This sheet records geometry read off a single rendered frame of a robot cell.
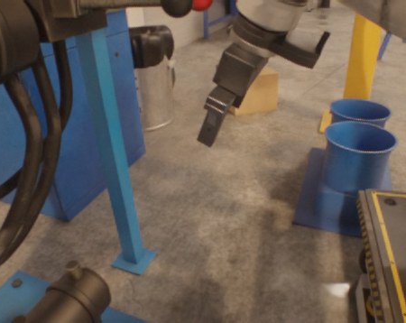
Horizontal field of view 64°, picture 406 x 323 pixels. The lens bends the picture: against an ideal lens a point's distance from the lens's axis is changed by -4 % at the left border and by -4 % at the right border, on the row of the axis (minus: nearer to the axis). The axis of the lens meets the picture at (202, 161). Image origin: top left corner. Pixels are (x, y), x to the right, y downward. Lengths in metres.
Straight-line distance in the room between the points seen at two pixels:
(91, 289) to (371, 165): 1.14
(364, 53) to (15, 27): 2.10
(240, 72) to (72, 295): 0.46
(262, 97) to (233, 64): 2.16
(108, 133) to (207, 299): 0.66
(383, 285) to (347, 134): 0.86
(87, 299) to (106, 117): 0.57
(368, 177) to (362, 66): 1.02
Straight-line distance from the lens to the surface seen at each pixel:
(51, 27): 0.47
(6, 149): 1.71
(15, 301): 1.27
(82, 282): 0.66
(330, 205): 1.55
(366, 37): 2.31
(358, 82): 2.37
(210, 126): 0.50
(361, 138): 1.67
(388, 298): 0.94
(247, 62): 0.45
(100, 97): 1.02
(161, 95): 2.37
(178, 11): 0.37
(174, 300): 1.26
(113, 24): 1.80
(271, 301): 1.26
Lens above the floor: 1.00
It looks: 30 degrees down
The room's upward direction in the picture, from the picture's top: 3 degrees counter-clockwise
